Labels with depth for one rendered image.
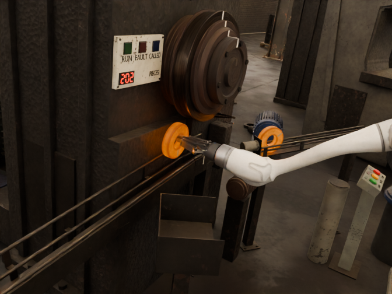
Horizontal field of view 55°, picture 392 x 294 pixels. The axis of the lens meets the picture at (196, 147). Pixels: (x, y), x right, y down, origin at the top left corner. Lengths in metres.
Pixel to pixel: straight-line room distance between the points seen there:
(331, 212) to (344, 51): 2.30
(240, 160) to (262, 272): 1.01
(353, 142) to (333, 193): 0.88
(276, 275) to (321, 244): 0.34
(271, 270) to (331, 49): 2.63
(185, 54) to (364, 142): 0.71
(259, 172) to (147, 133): 0.47
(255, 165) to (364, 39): 2.93
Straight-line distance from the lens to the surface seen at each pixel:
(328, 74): 4.29
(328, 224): 2.34
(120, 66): 1.37
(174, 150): 1.57
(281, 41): 10.41
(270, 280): 2.25
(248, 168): 1.40
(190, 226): 1.44
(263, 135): 2.08
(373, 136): 1.40
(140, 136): 1.49
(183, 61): 1.48
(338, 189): 2.24
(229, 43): 1.55
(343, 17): 4.27
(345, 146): 1.41
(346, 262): 2.49
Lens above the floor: 1.41
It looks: 22 degrees down
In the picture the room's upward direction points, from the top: 7 degrees clockwise
